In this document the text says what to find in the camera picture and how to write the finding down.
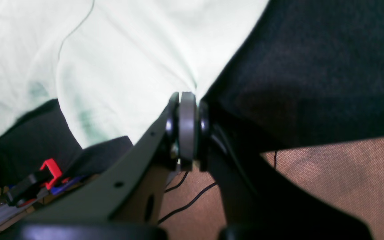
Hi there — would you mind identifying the black table cloth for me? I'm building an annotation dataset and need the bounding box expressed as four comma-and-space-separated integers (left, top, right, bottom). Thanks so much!
0, 0, 384, 187

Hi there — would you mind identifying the thin black cable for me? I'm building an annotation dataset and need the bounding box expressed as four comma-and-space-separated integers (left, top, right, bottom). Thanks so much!
157, 150, 277, 225

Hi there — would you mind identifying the red black clamp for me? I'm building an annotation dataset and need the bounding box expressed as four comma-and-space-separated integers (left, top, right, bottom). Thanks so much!
5, 158, 70, 208

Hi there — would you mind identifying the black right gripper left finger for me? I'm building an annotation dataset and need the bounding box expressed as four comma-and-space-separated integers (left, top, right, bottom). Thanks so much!
3, 92, 199, 240

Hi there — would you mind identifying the light green T-shirt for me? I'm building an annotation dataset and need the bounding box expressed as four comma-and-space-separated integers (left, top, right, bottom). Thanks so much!
0, 0, 269, 148

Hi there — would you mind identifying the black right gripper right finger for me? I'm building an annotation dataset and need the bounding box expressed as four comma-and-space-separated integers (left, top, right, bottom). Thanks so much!
198, 101, 372, 240

